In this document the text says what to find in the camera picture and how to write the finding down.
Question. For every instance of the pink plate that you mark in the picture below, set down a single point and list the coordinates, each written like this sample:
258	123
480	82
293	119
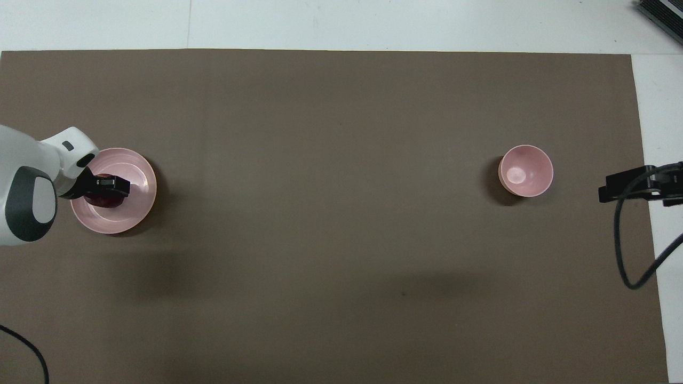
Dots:
133	208

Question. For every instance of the brown table mat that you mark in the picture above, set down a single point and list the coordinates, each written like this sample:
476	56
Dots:
341	213

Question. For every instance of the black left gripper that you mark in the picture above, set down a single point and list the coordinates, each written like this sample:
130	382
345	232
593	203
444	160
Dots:
80	186

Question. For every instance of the red apple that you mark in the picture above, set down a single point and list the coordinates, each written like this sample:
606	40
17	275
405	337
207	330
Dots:
106	202

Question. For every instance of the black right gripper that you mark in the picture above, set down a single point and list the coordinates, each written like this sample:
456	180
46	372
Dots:
671	184

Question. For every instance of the grey ribbed device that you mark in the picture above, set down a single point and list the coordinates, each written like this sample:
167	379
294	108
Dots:
664	15

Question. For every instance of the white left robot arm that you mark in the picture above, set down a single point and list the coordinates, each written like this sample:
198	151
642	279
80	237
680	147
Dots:
21	154

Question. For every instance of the pink bowl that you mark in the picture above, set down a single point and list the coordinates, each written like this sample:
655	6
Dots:
525	170

